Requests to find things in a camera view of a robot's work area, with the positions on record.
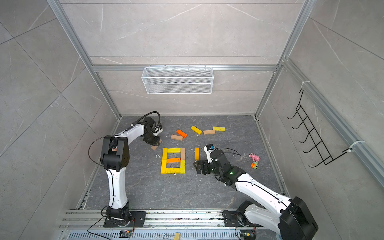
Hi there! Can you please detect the orange-yellow block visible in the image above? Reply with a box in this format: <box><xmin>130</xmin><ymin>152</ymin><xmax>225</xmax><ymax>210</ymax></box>
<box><xmin>195</xmin><ymin>148</ymin><xmax>200</xmax><ymax>161</ymax></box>

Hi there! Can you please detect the yellow-green block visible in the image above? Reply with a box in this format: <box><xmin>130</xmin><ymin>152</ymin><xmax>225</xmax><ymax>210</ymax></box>
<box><xmin>180</xmin><ymin>160</ymin><xmax>186</xmax><ymax>174</ymax></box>
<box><xmin>213</xmin><ymin>127</ymin><xmax>226</xmax><ymax>132</ymax></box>

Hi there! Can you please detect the tan block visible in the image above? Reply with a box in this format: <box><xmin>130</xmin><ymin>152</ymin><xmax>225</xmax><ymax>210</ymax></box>
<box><xmin>151</xmin><ymin>139</ymin><xmax>162</xmax><ymax>151</ymax></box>
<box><xmin>181</xmin><ymin>148</ymin><xmax>186</xmax><ymax>161</ymax></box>
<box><xmin>171</xmin><ymin>135</ymin><xmax>184</xmax><ymax>141</ymax></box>
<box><xmin>204</xmin><ymin>130</ymin><xmax>216</xmax><ymax>135</ymax></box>

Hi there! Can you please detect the orange block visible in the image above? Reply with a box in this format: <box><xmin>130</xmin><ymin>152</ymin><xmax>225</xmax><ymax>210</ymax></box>
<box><xmin>177</xmin><ymin>130</ymin><xmax>188</xmax><ymax>138</ymax></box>
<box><xmin>167</xmin><ymin>158</ymin><xmax>181</xmax><ymax>164</ymax></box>

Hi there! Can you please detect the yellow block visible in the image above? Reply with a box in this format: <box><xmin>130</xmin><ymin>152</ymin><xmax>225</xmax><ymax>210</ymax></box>
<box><xmin>162</xmin><ymin>148</ymin><xmax>168</xmax><ymax>162</ymax></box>
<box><xmin>166</xmin><ymin>168</ymin><xmax>181</xmax><ymax>174</ymax></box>
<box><xmin>191</xmin><ymin>126</ymin><xmax>203</xmax><ymax>135</ymax></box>
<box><xmin>167</xmin><ymin>148</ymin><xmax>181</xmax><ymax>154</ymax></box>
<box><xmin>161</xmin><ymin>160</ymin><xmax>167</xmax><ymax>175</ymax></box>

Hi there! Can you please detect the yellow block bottom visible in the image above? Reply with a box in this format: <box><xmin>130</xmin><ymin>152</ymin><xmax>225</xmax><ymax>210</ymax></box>
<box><xmin>161</xmin><ymin>160</ymin><xmax>167</xmax><ymax>175</ymax></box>

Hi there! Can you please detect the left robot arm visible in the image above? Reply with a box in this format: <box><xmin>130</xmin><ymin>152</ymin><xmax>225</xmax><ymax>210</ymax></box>
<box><xmin>90</xmin><ymin>111</ymin><xmax>163</xmax><ymax>228</ymax></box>

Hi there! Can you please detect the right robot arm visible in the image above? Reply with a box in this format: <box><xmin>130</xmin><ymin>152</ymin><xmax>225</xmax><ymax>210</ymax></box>
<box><xmin>194</xmin><ymin>145</ymin><xmax>319</xmax><ymax>240</ymax></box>

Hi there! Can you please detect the tan block top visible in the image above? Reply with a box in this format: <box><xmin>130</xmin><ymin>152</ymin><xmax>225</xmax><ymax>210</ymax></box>
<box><xmin>204</xmin><ymin>130</ymin><xmax>216</xmax><ymax>135</ymax></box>

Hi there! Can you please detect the yellow block top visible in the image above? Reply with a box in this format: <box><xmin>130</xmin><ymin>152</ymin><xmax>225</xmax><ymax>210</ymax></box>
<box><xmin>191</xmin><ymin>126</ymin><xmax>203</xmax><ymax>135</ymax></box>

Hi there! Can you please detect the small orange green toy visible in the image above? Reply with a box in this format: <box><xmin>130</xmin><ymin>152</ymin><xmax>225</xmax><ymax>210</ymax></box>
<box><xmin>251</xmin><ymin>162</ymin><xmax>259</xmax><ymax>169</ymax></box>

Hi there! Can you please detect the pink pig toy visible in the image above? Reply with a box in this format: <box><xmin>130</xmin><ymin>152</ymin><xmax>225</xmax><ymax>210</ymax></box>
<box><xmin>249</xmin><ymin>153</ymin><xmax>260</xmax><ymax>162</ymax></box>

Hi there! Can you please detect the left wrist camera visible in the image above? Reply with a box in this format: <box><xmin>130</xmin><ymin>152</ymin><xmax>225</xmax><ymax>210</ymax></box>
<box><xmin>153</xmin><ymin>126</ymin><xmax>163</xmax><ymax>136</ymax></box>

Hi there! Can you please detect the white wire mesh basket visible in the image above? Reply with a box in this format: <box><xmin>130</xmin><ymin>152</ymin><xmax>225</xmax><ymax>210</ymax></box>
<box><xmin>142</xmin><ymin>67</ymin><xmax>214</xmax><ymax>95</ymax></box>

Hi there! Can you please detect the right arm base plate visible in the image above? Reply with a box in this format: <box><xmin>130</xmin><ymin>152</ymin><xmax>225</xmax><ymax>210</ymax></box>
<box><xmin>221</xmin><ymin>201</ymin><xmax>265</xmax><ymax>227</ymax></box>

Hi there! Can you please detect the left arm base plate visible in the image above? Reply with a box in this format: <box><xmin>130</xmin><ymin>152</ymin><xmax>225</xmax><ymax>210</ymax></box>
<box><xmin>103</xmin><ymin>211</ymin><xmax>147</xmax><ymax>228</ymax></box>

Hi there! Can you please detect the black wire hook rack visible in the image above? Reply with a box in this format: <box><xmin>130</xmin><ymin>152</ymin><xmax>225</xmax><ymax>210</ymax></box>
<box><xmin>287</xmin><ymin>89</ymin><xmax>355</xmax><ymax>169</ymax></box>

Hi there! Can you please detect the aluminium rail frame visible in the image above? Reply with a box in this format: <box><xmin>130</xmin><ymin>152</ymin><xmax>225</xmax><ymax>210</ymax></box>
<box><xmin>59</xmin><ymin>210</ymin><xmax>283</xmax><ymax>240</ymax></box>

